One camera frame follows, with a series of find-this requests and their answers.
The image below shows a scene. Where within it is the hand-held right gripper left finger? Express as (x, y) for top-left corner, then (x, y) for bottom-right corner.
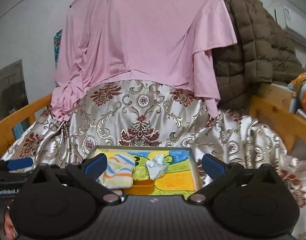
(25, 153), (121, 203)

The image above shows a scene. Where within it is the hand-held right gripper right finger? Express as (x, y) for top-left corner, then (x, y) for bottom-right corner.
(187, 153), (283, 203)

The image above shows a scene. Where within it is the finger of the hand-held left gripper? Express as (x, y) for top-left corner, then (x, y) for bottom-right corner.
(6, 157), (34, 171)

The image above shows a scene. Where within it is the striped sock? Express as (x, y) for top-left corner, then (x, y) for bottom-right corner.
(98, 153), (136, 190)

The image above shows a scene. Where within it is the painted picture tray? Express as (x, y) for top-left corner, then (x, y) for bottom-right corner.
(86, 145), (202, 196)

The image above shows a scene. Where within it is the orange ribbed sock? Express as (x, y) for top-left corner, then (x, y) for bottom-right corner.
(123, 179), (155, 195)

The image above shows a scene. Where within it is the white and blue knit cloth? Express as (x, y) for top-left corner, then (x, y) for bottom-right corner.
(145, 155), (167, 180)

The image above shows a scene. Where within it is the blue box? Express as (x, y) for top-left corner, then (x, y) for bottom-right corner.
(11, 119), (27, 140)

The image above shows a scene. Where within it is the floral satin blanket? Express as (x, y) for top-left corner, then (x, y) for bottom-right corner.
(0, 79), (306, 208)

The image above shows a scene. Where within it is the colourful patterned cloth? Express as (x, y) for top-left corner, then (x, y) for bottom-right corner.
(287, 71), (306, 110)

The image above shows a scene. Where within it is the brown puffer jacket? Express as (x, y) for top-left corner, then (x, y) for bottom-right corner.
(212, 0), (306, 112)

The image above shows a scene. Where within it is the pink hanging cloth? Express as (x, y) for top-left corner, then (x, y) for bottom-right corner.
(51, 0), (238, 120)

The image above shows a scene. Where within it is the wooden bed rail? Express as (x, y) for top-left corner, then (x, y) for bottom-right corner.
(0, 93), (54, 152)
(249, 94), (306, 153)

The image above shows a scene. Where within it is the wall poster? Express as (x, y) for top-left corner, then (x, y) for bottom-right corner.
(53, 29), (63, 67)

